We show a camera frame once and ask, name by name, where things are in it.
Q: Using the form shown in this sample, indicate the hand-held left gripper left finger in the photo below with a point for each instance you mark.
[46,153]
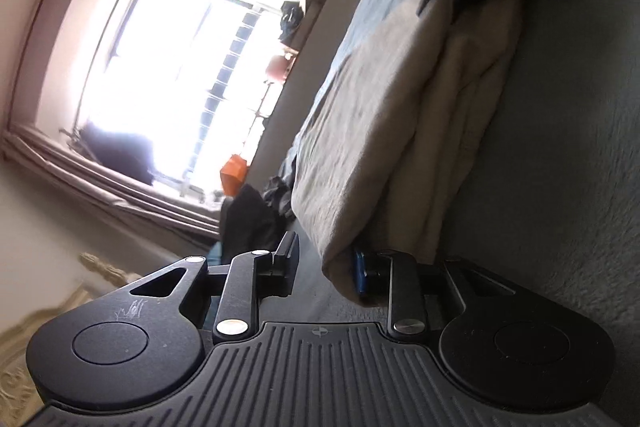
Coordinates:
[287,267]

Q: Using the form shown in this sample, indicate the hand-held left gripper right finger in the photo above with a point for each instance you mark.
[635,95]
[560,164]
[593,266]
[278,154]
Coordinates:
[358,272]

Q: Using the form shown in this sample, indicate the beige pants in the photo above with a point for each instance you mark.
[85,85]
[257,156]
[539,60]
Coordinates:
[375,132]

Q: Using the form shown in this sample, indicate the dark grey pillow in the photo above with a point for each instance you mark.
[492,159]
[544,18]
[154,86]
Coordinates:
[250,222]

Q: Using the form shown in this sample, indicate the grey plaid shorts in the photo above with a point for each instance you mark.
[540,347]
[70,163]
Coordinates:
[277,197]

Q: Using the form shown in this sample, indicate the orange bag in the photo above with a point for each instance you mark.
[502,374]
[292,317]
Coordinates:
[234,174]

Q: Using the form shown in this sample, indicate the dark cloth bundle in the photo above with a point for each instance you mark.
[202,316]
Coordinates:
[291,19]

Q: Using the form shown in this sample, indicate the pink object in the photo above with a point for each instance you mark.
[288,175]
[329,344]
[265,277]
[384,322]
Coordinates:
[276,68]

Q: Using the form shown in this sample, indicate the dark blue object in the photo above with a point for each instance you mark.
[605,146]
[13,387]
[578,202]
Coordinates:
[120,152]

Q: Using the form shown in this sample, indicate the metal window grille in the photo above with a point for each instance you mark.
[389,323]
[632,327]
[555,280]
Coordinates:
[230,72]

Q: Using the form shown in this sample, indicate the grey curtain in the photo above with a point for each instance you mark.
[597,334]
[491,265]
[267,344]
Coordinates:
[100,187]

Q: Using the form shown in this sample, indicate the cream ornate headboard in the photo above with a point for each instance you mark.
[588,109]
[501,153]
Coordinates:
[20,332]

